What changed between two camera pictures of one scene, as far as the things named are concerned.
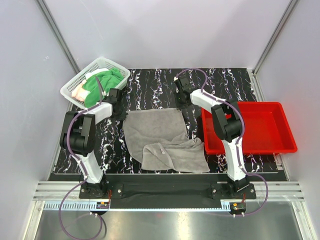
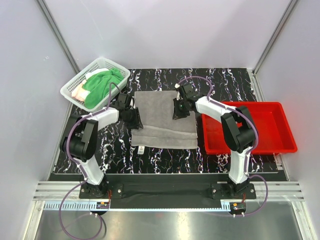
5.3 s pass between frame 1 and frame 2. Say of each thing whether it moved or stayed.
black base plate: stayed
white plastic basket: stayed
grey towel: moved
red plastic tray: stayed
